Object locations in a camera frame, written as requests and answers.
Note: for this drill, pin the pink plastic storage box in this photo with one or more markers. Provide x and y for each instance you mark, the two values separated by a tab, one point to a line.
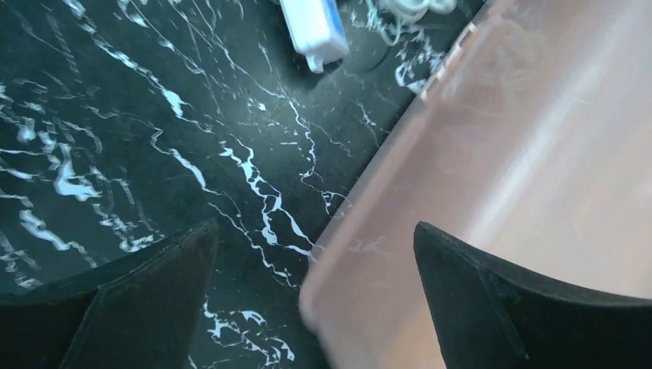
532	142

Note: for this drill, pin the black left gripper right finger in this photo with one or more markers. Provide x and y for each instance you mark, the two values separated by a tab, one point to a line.
491	313

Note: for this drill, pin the white power strip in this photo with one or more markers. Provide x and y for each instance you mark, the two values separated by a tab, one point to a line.
316	31

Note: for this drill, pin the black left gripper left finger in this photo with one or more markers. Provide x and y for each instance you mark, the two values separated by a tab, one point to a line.
138	311

